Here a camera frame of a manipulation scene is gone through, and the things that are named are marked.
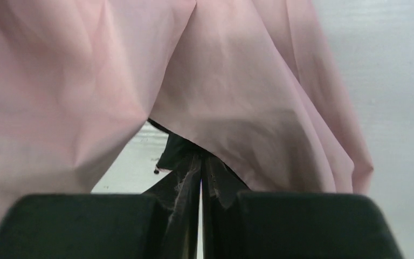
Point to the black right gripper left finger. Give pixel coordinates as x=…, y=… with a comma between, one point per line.
x=162, y=222

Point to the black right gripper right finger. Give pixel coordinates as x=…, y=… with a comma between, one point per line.
x=240, y=223

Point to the pink and black umbrella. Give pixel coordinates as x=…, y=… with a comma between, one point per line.
x=252, y=82

